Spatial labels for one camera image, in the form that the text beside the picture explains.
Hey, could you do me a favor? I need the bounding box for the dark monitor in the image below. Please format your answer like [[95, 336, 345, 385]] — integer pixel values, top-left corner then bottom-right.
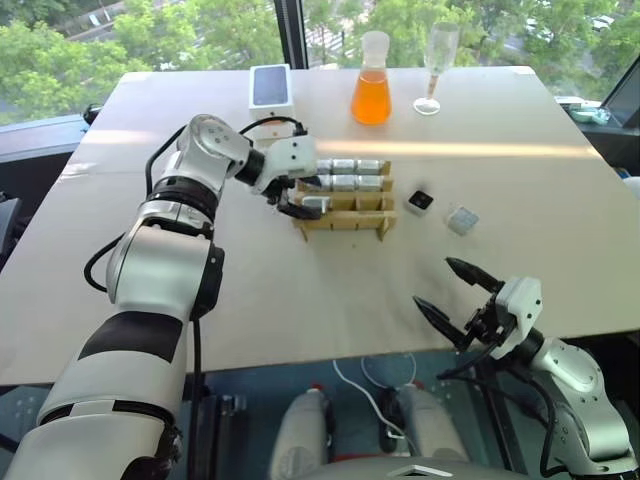
[[601, 58, 640, 128]]

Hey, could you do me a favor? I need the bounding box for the small camera with black face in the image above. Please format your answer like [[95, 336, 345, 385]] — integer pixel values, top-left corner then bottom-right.
[[406, 188, 435, 217]]

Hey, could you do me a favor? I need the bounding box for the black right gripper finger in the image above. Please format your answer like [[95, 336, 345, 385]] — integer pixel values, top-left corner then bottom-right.
[[411, 295, 474, 350], [444, 256, 506, 297]]

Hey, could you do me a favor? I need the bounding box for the clear champagne glass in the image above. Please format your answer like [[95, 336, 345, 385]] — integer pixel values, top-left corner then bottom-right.
[[412, 21, 461, 117]]

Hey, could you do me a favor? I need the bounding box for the grey rounded shape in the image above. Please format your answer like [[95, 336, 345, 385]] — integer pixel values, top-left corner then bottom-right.
[[268, 385, 332, 480], [393, 382, 470, 462]]

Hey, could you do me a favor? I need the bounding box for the teal object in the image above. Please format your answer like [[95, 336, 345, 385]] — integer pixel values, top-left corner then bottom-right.
[[568, 101, 614, 125]]

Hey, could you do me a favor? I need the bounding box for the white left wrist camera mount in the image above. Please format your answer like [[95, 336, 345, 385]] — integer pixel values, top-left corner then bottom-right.
[[249, 137, 319, 196]]

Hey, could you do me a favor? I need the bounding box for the glass flask with orange liquid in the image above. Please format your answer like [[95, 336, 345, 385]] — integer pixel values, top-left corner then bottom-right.
[[350, 30, 394, 126]]

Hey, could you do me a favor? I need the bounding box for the white phone box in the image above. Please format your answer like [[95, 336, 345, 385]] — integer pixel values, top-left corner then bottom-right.
[[247, 64, 297, 147]]

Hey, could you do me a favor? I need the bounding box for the black table leg frame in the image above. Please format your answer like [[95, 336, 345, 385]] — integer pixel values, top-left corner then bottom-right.
[[188, 384, 249, 480]]

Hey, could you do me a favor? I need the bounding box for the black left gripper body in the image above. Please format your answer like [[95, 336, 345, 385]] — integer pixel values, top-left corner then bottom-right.
[[264, 174, 302, 214]]

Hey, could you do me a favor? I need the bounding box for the dark window frame post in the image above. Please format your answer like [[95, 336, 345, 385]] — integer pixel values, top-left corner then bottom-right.
[[273, 0, 309, 70]]

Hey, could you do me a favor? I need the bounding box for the white floor cable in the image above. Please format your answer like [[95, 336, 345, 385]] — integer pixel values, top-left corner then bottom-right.
[[331, 353, 419, 454]]

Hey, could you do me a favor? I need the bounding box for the black left elbow cable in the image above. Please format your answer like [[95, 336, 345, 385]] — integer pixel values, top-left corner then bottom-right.
[[83, 231, 207, 480]]

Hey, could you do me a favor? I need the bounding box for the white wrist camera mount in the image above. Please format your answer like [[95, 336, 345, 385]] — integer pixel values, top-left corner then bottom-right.
[[249, 137, 319, 196], [488, 275, 544, 362]]

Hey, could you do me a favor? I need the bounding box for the small pale grey camera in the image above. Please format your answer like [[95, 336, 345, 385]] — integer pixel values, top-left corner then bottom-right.
[[445, 203, 481, 236]]

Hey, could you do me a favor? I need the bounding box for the grey robot body plate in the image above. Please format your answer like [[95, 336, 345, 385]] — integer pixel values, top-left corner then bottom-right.
[[319, 455, 507, 480]]

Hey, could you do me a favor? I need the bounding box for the wooden test tube rack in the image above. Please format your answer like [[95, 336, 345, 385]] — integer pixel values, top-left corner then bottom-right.
[[292, 158, 399, 243]]

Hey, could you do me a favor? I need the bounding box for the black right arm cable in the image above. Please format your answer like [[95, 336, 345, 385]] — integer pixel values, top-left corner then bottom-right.
[[436, 348, 569, 479]]

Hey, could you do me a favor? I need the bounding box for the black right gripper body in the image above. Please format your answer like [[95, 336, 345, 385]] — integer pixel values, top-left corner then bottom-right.
[[464, 291, 509, 346]]

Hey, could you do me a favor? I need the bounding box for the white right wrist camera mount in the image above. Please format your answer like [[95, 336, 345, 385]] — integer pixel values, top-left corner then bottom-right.
[[488, 275, 544, 362]]

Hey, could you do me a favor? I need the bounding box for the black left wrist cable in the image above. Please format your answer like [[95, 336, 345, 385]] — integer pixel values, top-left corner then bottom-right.
[[144, 115, 308, 197]]

